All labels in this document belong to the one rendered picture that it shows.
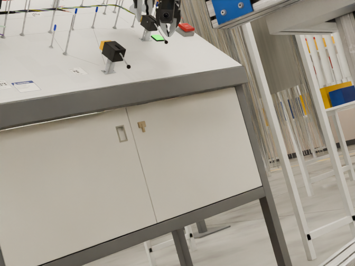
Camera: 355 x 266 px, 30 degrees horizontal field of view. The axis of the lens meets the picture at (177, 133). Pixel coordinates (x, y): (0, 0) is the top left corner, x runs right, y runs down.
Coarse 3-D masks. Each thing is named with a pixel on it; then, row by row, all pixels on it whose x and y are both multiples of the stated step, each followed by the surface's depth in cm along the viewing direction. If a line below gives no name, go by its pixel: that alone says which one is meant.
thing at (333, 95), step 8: (328, 88) 543; (336, 88) 548; (344, 88) 530; (352, 88) 535; (328, 96) 541; (336, 96) 533; (344, 96) 528; (352, 96) 533; (296, 104) 570; (328, 104) 541; (336, 104) 534; (304, 112) 564
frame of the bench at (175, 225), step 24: (240, 96) 256; (264, 168) 257; (264, 192) 254; (192, 216) 227; (264, 216) 256; (120, 240) 206; (144, 240) 212; (0, 264) 178; (48, 264) 188; (72, 264) 193; (192, 264) 296; (288, 264) 254
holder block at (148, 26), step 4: (144, 16) 246; (148, 16) 248; (152, 16) 248; (144, 20) 246; (148, 20) 245; (152, 20) 245; (140, 24) 249; (144, 24) 247; (148, 24) 245; (152, 24) 245; (156, 24) 246; (148, 28) 245; (152, 28) 246; (156, 28) 247
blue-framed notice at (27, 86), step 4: (12, 84) 195; (16, 84) 196; (20, 84) 197; (24, 84) 197; (28, 84) 198; (32, 84) 199; (36, 84) 199; (16, 88) 194; (20, 88) 195; (24, 88) 196; (28, 88) 196; (32, 88) 197; (36, 88) 198; (40, 88) 198; (20, 92) 193
